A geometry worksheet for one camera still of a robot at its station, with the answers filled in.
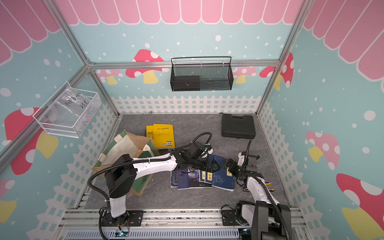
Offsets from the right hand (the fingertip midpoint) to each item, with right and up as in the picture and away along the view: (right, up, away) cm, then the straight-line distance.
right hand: (228, 165), depth 89 cm
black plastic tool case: (+12, +24, +22) cm, 35 cm away
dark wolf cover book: (-21, -6, -6) cm, 22 cm away
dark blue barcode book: (-27, -8, -5) cm, 28 cm away
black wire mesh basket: (-16, +57, +6) cm, 60 cm away
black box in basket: (-25, +49, -2) cm, 55 cm away
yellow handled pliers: (+10, -12, -6) cm, 17 cm away
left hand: (-10, 0, -8) cm, 13 cm away
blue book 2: (-32, -7, -4) cm, 33 cm away
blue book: (-12, -6, -5) cm, 14 cm away
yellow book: (-42, +17, +15) cm, 48 cm away
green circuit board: (-55, -29, -16) cm, 64 cm away
